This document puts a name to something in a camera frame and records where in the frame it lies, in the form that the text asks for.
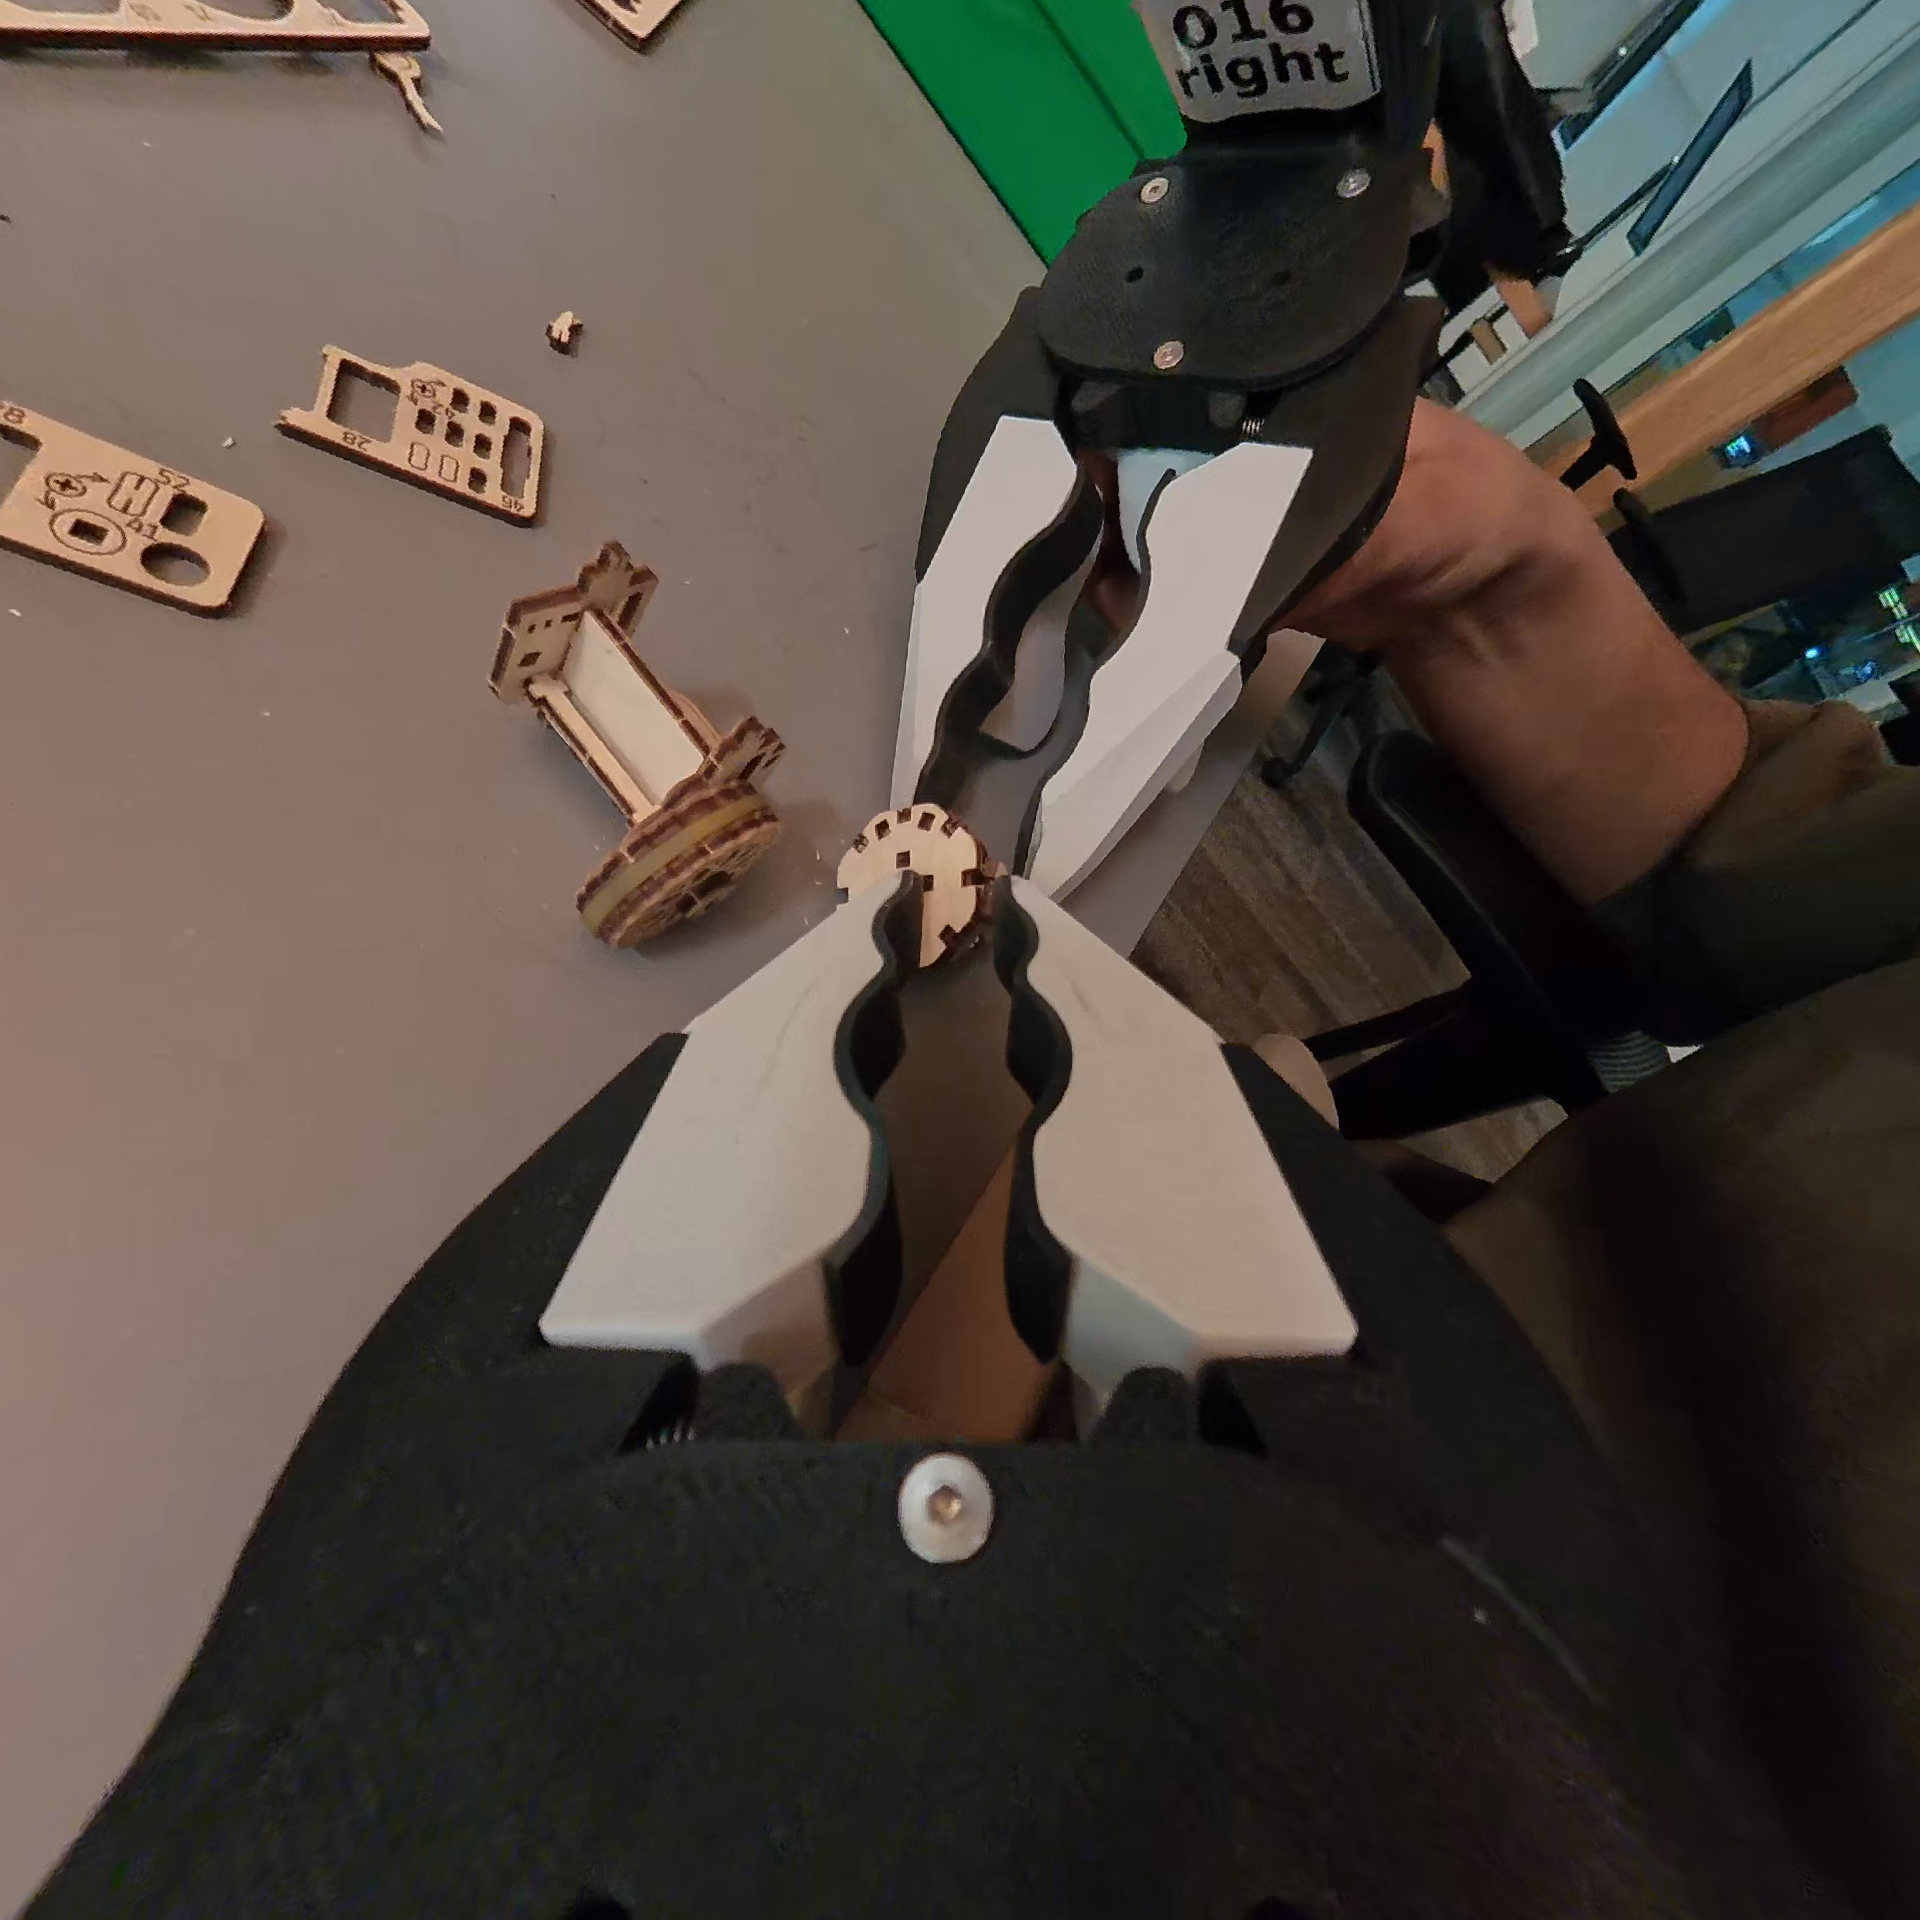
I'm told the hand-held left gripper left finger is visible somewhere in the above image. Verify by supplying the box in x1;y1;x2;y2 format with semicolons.
538;873;909;1378

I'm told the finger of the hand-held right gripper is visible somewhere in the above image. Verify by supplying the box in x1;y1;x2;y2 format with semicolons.
1012;441;1321;905
889;415;1116;826

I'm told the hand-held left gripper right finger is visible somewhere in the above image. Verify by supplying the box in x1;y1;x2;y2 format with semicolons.
996;881;1362;1404

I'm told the wooden cone model part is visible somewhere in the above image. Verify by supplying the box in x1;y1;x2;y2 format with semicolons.
834;800;1006;971

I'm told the person's right forearm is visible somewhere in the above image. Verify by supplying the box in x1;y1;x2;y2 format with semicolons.
1394;480;1753;905

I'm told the grey desk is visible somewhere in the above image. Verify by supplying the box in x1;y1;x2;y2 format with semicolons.
0;0;1052;1906

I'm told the wooden top office desk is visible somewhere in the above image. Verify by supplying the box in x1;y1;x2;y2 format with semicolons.
1598;211;1920;528

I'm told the person's right hand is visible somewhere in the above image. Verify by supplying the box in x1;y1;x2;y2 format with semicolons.
1304;403;1536;656

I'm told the green plastic bin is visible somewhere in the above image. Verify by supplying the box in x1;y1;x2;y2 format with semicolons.
858;0;1187;266

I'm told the black office chair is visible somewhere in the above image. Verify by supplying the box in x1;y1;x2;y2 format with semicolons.
1259;644;1667;1151
1568;378;1920;633

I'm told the black monitor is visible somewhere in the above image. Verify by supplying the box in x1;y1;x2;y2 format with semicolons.
1627;60;1758;250

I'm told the person's brown clothing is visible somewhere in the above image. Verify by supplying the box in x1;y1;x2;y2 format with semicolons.
840;697;1920;1920

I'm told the small wooden sheet slotted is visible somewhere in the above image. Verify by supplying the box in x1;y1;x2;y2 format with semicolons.
274;343;548;528

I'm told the small wooden sheet round hole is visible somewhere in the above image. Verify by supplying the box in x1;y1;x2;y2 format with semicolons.
0;403;270;618

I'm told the wooden frame with wheel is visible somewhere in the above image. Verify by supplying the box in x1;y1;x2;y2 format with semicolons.
488;538;786;952

